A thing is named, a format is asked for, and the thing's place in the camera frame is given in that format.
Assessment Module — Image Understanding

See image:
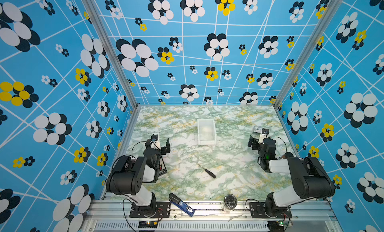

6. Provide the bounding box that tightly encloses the blue black utility knife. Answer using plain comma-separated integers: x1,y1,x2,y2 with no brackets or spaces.
169,193,196,217

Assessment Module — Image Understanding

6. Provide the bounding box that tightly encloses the black handled screwdriver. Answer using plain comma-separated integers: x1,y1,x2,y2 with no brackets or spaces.
197,163,217,179

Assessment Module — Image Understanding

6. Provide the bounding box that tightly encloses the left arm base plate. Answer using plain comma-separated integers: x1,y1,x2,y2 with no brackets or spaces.
129,202,171,219

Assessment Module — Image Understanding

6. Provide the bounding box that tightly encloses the white plastic bin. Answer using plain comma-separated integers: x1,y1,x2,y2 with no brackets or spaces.
198,119,217,146

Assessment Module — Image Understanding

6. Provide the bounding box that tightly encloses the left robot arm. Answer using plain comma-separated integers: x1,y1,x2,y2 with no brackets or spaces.
106,134,171,219

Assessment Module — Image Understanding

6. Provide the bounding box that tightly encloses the aluminium front rail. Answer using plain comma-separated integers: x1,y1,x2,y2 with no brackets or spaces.
81,200,342,232

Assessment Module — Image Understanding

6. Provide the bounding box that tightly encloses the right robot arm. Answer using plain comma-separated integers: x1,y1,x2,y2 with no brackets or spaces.
248,128,336,219

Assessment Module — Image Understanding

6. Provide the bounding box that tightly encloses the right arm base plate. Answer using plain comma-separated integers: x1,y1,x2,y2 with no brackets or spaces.
248,202,292,220

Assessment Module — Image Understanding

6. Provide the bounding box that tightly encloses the clear glass jar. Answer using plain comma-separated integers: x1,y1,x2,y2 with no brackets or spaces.
222,194,238,212

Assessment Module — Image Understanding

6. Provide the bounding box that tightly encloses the small silver square object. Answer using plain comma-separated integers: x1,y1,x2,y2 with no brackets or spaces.
253,126,263,134

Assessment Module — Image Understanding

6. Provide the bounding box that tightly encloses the small dark round object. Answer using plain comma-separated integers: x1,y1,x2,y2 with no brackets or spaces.
283,152,294,159

